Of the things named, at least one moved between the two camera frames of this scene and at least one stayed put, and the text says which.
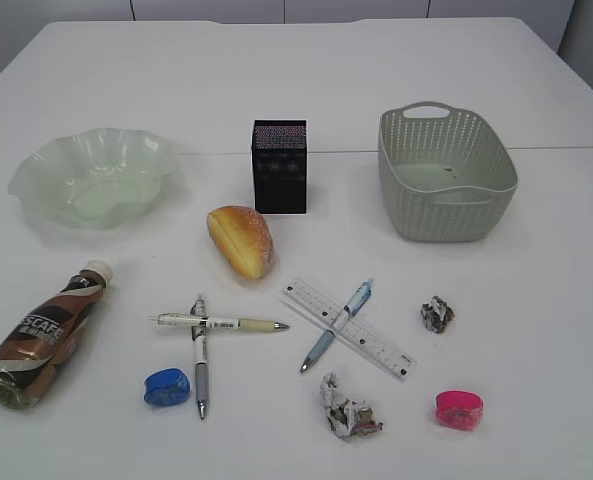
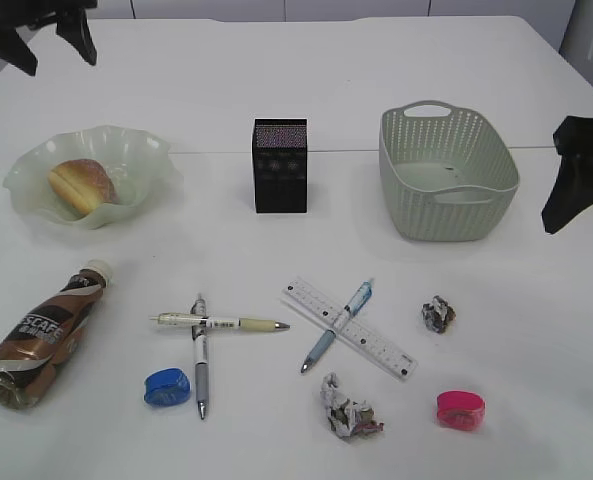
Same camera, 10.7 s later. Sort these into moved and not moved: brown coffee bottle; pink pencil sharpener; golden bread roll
Moved: golden bread roll
Not moved: pink pencil sharpener; brown coffee bottle
